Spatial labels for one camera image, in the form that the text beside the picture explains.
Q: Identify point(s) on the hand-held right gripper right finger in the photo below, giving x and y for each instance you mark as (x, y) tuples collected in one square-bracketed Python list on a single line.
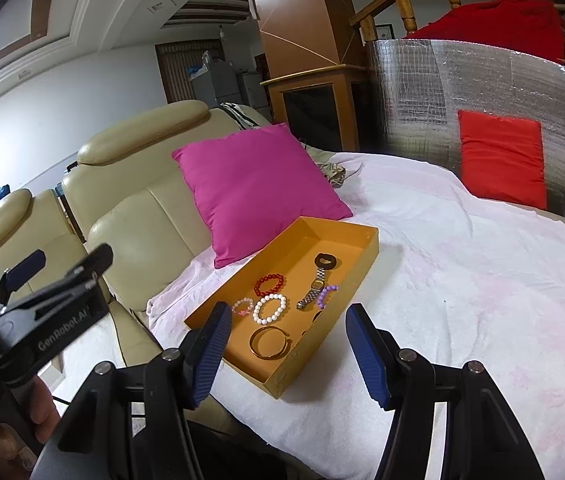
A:
[(367, 360)]

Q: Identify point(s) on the white refrigerator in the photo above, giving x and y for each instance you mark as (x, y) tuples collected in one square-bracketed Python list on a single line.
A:
[(217, 85)]

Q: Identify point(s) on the patterned beige cloth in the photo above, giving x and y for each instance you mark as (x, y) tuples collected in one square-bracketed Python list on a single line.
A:
[(335, 175)]

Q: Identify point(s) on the striped cloth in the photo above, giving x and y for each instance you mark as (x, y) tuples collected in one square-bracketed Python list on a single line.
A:
[(235, 112)]

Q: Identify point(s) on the silver foil panel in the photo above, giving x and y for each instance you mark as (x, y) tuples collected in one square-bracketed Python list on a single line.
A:
[(412, 100)]

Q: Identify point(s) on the wooden column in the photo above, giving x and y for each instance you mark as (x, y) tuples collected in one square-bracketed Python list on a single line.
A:
[(302, 15)]

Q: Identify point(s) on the brown curtain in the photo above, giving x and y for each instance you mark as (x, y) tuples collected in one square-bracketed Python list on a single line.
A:
[(177, 75)]

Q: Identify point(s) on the gold bangle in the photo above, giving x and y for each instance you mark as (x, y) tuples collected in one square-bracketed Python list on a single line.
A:
[(252, 345)]

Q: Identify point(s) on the red pillow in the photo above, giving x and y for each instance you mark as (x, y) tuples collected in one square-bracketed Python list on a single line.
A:
[(502, 160)]

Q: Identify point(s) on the silver metal wristwatch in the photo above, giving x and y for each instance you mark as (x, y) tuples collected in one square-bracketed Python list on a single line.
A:
[(317, 284)]

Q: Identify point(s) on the orange cardboard box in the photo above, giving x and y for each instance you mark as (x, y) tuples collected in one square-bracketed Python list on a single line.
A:
[(292, 260)]

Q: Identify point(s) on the beige leather sofa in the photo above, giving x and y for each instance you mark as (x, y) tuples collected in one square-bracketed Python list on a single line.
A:
[(127, 200)]

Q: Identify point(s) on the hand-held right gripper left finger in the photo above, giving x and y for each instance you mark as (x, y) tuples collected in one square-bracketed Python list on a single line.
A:
[(210, 355)]

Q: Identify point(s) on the person's left hand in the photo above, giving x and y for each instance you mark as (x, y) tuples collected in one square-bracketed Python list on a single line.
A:
[(42, 410)]

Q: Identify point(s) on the cream leather sofa seat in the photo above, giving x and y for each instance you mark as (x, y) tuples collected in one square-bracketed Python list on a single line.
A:
[(22, 210)]

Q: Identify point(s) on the pale pink blanket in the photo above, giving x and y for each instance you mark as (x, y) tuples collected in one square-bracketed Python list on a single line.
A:
[(462, 285)]

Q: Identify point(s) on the pink pillow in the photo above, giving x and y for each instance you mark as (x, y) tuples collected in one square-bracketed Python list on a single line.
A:
[(252, 185)]

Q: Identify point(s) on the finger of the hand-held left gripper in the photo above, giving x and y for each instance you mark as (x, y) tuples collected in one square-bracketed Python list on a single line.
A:
[(90, 267), (25, 267)]

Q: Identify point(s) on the red blanket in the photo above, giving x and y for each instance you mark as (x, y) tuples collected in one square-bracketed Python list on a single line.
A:
[(487, 25)]

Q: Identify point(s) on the wooden cabinet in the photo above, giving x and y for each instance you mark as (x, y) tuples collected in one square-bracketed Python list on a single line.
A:
[(347, 110)]

